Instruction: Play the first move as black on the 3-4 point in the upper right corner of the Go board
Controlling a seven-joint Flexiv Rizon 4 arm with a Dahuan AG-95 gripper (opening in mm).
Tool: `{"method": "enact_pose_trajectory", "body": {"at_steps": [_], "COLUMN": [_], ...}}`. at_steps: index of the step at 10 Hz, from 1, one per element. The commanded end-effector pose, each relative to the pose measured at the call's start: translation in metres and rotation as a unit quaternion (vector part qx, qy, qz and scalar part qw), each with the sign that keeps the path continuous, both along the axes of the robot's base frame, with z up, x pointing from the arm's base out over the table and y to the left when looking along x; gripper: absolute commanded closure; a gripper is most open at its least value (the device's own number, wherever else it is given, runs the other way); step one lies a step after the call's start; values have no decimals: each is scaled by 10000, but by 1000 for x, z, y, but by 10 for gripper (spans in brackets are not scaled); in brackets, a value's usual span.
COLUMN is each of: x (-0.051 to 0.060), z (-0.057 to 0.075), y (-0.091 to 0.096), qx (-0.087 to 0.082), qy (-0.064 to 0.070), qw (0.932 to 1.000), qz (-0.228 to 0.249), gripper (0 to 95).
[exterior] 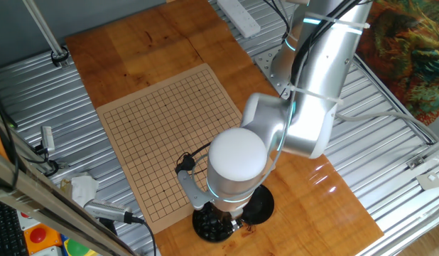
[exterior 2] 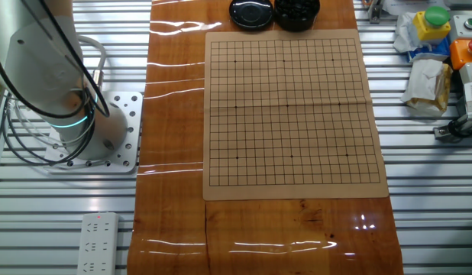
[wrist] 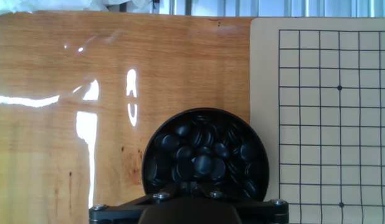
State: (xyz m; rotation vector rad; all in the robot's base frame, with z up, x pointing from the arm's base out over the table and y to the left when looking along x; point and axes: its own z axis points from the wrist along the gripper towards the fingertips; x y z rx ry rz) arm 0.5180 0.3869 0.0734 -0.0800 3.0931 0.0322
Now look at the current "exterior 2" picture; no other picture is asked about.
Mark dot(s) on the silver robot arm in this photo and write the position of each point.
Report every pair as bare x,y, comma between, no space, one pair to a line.
41,68

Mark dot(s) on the tan paper Go board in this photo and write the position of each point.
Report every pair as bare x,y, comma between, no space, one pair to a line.
289,126

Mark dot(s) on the wood grain table sheet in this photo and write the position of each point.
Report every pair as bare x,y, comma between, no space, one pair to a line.
175,133

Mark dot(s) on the black bowl lid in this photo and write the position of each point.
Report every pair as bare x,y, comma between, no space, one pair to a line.
251,17

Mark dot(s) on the black bowl of Go stones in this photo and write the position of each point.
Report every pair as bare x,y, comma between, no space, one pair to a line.
297,17

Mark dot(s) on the white power strip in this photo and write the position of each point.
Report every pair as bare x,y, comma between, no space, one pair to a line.
98,244

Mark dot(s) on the aluminium pole with foot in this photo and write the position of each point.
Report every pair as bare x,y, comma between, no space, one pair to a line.
374,13

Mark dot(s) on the crumpled white plastic wrap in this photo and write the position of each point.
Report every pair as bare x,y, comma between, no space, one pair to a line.
404,38

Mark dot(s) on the blue pack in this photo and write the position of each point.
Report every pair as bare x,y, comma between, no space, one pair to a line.
430,54

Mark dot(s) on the yellow plastic packet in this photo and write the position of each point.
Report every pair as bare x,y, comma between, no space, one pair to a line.
444,95

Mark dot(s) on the white paper sheet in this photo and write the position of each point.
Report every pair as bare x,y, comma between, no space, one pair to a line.
404,5

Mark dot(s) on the yellow box green button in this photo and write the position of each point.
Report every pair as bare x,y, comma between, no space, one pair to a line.
430,28

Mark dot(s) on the orange box red button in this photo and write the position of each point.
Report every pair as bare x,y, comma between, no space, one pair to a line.
459,53

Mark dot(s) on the white control box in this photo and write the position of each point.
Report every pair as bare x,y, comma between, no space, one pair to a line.
468,72

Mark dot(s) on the grey box silver button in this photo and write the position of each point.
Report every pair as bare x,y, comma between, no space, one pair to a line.
459,32

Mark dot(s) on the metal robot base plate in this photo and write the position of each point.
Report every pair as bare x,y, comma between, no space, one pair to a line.
129,126

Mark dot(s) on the camera stand foot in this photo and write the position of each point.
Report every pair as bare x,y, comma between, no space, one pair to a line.
446,131

